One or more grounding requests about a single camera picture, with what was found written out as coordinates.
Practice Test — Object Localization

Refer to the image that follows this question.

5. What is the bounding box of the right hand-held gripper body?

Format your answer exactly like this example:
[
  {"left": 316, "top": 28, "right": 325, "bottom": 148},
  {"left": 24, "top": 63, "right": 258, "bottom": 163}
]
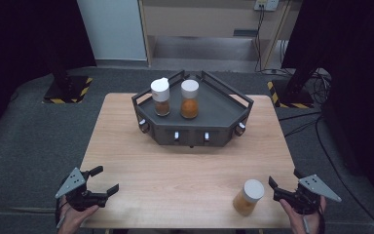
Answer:
[{"left": 272, "top": 174, "right": 343, "bottom": 215}]

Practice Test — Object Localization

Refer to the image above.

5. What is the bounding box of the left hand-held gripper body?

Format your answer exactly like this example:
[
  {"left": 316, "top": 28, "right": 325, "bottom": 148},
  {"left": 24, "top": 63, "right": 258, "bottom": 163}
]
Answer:
[{"left": 55, "top": 167, "right": 109, "bottom": 213}]

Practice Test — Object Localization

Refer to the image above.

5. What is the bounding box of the spice jar with round lid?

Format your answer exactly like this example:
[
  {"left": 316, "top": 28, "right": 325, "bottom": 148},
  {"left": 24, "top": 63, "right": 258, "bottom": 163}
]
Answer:
[
  {"left": 179, "top": 78, "right": 201, "bottom": 120},
  {"left": 232, "top": 178, "right": 266, "bottom": 217}
]

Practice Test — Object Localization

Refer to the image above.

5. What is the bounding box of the dark grey corner rack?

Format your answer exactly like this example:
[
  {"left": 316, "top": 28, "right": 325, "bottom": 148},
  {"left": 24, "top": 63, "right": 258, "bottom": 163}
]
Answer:
[{"left": 131, "top": 69, "right": 255, "bottom": 149}]

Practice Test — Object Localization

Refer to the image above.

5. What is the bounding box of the spice jar with flip cap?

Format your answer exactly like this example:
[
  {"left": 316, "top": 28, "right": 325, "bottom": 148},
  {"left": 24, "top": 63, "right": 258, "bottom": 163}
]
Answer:
[{"left": 150, "top": 76, "right": 171, "bottom": 118}]

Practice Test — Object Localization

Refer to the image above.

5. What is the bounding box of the person's right hand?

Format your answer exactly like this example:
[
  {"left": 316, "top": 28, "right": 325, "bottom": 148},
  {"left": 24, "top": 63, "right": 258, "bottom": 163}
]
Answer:
[{"left": 279, "top": 195, "right": 327, "bottom": 234}]

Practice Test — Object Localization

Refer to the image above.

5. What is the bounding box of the person's left hand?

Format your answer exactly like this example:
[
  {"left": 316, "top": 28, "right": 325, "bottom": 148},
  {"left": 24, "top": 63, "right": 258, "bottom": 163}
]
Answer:
[{"left": 56, "top": 194, "right": 100, "bottom": 234}]

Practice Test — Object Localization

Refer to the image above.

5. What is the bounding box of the striped black stand base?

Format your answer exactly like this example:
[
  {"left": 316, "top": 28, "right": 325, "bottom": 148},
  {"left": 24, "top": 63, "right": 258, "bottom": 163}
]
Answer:
[
  {"left": 42, "top": 75, "right": 94, "bottom": 105},
  {"left": 267, "top": 79, "right": 316, "bottom": 110}
]

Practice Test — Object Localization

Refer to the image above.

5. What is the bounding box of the black curtain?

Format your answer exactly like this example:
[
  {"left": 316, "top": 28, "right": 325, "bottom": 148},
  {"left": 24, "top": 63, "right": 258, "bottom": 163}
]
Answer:
[
  {"left": 0, "top": 0, "right": 97, "bottom": 147},
  {"left": 280, "top": 0, "right": 374, "bottom": 213}
]

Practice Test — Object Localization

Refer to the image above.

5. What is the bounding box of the white panel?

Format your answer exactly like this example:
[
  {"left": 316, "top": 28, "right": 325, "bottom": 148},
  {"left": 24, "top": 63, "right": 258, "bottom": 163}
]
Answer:
[{"left": 76, "top": 0, "right": 148, "bottom": 62}]

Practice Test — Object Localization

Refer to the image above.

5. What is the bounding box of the white power outlet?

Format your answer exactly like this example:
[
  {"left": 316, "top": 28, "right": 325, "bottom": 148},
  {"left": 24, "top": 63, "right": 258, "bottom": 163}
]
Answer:
[{"left": 253, "top": 0, "right": 281, "bottom": 13}]

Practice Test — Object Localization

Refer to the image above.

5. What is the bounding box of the long black floor cable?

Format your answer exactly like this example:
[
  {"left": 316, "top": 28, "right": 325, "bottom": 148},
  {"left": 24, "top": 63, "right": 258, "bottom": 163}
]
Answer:
[{"left": 314, "top": 115, "right": 374, "bottom": 234}]

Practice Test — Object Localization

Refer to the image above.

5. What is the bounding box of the tangle of black cables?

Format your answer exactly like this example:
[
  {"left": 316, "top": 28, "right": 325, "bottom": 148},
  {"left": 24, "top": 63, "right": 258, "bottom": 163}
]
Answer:
[{"left": 306, "top": 68, "right": 334, "bottom": 105}]

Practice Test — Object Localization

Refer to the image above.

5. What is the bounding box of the black stand post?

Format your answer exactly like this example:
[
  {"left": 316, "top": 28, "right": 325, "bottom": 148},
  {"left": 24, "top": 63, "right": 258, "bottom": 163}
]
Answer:
[
  {"left": 285, "top": 59, "right": 322, "bottom": 96},
  {"left": 50, "top": 48, "right": 72, "bottom": 93}
]

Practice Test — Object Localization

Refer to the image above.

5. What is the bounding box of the black hanging cable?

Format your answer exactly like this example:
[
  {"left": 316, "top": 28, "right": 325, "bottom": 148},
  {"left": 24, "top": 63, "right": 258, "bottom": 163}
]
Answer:
[{"left": 253, "top": 9, "right": 266, "bottom": 73}]

